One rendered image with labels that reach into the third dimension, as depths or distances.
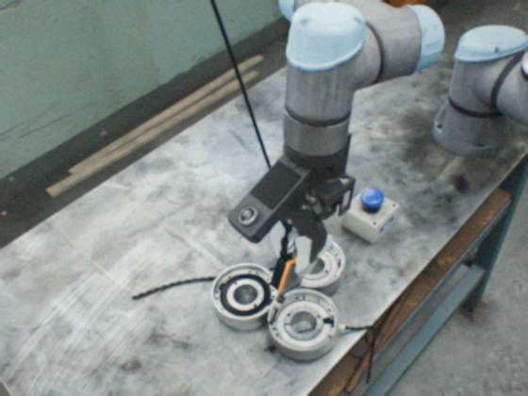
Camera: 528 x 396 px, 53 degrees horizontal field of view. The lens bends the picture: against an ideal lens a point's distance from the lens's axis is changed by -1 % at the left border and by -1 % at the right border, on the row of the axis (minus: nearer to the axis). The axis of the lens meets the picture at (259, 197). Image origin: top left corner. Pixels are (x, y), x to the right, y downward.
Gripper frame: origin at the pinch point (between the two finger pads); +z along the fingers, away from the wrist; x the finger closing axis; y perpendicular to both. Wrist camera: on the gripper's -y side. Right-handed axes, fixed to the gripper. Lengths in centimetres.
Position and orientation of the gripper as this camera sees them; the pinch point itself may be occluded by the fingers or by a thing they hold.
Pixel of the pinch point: (288, 266)
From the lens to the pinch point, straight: 75.1
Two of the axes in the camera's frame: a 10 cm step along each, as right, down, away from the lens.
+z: -0.3, 7.6, 6.5
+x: -7.0, -4.8, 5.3
